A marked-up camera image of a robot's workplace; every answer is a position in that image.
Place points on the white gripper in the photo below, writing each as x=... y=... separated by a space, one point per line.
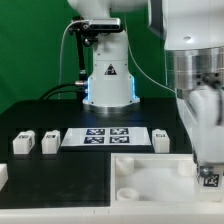
x=202 y=113

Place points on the white square tabletop part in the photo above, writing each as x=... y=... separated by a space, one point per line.
x=148 y=179

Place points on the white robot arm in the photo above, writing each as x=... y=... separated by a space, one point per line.
x=190 y=33

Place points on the marker sheet with tags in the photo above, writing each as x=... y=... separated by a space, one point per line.
x=126 y=136

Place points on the white L-shaped obstacle wall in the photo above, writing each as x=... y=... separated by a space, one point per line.
x=205 y=213

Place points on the black camera on stand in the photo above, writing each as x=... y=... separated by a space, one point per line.
x=86 y=32

